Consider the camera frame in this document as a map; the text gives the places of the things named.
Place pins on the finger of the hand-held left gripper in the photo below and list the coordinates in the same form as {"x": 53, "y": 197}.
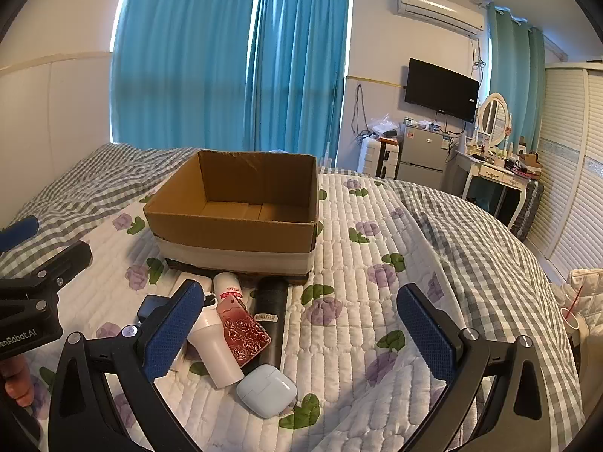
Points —
{"x": 61, "y": 260}
{"x": 19, "y": 234}

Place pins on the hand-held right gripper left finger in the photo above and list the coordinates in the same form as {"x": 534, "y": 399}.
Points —
{"x": 173, "y": 336}

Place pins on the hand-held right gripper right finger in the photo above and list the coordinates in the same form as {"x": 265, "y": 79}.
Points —
{"x": 424, "y": 339}

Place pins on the dark blue case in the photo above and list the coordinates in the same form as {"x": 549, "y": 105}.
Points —
{"x": 150, "y": 308}

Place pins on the white plastic bottle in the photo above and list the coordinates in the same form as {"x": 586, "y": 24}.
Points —
{"x": 214, "y": 360}

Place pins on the pink rose-patterned card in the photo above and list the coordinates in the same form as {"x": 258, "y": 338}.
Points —
{"x": 242, "y": 334}

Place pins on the white tube with red label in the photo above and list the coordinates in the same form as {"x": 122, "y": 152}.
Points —
{"x": 227, "y": 287}

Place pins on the black cylinder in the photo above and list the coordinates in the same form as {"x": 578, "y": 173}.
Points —
{"x": 271, "y": 306}

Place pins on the light blue earbuds case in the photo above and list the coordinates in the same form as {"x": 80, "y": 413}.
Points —
{"x": 266, "y": 391}

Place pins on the brown cardboard box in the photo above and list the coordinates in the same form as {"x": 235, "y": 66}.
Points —
{"x": 226, "y": 240}

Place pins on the person's left hand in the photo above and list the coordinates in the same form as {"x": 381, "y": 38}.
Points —
{"x": 16, "y": 381}

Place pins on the floral white quilt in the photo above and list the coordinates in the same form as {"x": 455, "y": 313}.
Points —
{"x": 344, "y": 320}

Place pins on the grey checked blanket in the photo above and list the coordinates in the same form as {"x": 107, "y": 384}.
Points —
{"x": 480, "y": 268}

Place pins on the white headboard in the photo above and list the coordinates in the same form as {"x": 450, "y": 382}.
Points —
{"x": 52, "y": 122}

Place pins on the white cup with red straw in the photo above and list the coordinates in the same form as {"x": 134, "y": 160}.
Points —
{"x": 572, "y": 320}

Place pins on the grey checked suitcase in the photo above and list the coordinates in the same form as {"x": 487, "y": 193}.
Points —
{"x": 530, "y": 207}

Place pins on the white quilted bag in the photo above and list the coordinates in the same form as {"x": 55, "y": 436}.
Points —
{"x": 589, "y": 287}

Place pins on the white dressing table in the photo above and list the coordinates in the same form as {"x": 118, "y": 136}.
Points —
{"x": 480, "y": 167}

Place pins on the grey small fridge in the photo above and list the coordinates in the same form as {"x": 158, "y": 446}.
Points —
{"x": 421, "y": 155}

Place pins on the white suitcase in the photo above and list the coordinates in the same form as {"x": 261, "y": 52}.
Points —
{"x": 379, "y": 157}

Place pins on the small brown box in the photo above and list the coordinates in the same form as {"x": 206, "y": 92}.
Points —
{"x": 531, "y": 159}

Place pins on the clear plastic bag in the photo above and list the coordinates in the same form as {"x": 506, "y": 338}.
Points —
{"x": 384, "y": 125}

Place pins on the white louvred wardrobe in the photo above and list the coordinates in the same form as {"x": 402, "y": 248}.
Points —
{"x": 570, "y": 165}

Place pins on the oval vanity mirror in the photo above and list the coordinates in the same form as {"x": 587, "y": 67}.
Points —
{"x": 492, "y": 117}

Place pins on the wide blue curtain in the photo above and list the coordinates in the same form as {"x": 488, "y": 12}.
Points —
{"x": 183, "y": 56}

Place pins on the teal curtain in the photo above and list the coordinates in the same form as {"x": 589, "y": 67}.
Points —
{"x": 516, "y": 70}

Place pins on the narrow blue curtain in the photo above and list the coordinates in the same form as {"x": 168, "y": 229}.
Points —
{"x": 297, "y": 70}

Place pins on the white air conditioner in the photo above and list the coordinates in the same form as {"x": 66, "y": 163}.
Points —
{"x": 438, "y": 9}

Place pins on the black wall television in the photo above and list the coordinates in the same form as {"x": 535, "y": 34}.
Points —
{"x": 440, "y": 89}

